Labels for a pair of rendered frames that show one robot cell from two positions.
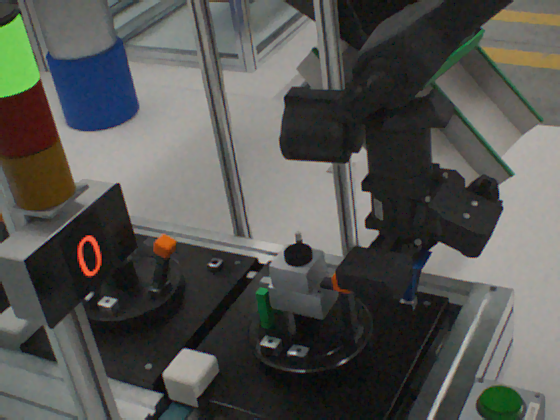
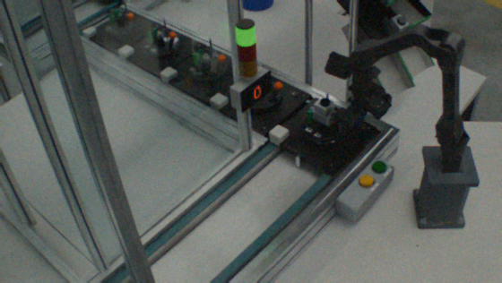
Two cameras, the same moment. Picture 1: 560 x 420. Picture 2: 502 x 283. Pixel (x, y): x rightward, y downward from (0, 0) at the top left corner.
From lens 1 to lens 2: 86 cm
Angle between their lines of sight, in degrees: 14
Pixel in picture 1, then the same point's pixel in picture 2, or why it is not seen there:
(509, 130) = (422, 64)
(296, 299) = (321, 117)
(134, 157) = (267, 30)
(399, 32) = (365, 50)
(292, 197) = not seen: hidden behind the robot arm
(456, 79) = not seen: hidden behind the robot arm
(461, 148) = (399, 70)
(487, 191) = (387, 98)
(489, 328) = (386, 141)
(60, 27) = not seen: outside the picture
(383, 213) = (353, 98)
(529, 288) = (412, 129)
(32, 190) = (246, 72)
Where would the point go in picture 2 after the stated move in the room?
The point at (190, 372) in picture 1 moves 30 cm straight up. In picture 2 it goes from (279, 133) to (276, 52)
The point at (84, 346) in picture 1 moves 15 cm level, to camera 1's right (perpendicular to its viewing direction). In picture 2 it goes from (246, 117) to (298, 121)
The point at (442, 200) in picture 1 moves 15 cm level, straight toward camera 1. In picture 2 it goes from (372, 98) to (359, 135)
